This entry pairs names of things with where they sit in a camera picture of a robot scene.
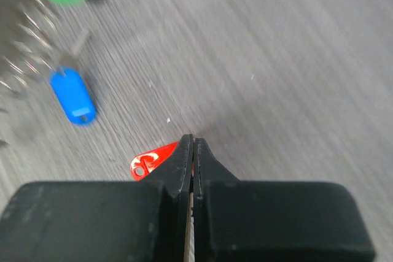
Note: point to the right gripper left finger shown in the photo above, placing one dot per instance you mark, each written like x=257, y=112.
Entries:
x=147, y=220

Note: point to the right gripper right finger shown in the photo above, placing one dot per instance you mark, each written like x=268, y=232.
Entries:
x=243, y=220

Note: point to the red tag key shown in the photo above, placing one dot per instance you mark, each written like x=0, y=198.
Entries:
x=143, y=164

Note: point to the blue tag key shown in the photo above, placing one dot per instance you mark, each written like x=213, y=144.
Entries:
x=73, y=96

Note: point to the large metal keyring disc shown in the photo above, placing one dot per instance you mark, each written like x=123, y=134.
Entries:
x=29, y=51

